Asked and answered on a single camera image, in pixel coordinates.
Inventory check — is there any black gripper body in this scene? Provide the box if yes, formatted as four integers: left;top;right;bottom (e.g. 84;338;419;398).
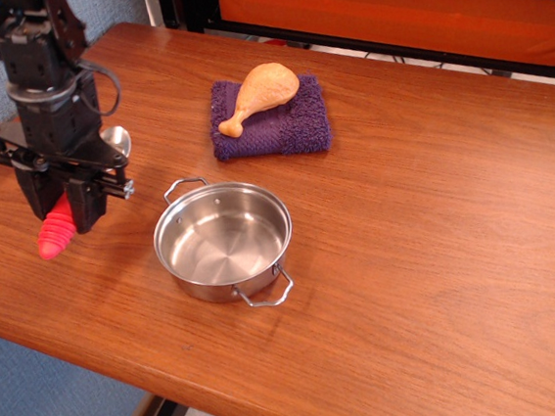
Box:
0;70;134;199

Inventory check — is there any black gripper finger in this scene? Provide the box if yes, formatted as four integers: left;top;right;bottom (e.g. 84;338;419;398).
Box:
15;166;66;221
66;177;107;234

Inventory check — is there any red handled metal spoon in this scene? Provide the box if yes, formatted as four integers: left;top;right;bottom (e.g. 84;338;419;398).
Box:
37;125;132;260

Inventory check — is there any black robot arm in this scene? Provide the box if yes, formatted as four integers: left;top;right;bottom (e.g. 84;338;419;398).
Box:
0;0;134;234

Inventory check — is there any stainless steel pot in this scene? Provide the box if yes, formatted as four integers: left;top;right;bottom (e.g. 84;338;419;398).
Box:
153;176;295;308

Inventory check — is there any plastic chicken drumstick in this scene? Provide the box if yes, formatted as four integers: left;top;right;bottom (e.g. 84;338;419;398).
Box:
217;63;301;138

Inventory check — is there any purple folded towel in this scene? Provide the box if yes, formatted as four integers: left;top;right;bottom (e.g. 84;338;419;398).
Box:
209;74;333;162

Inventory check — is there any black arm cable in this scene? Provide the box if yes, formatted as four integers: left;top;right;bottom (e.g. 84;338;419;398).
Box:
75;54;125;120

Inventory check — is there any orange panel black frame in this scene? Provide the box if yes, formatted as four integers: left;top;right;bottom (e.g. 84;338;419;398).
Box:
160;0;555;78

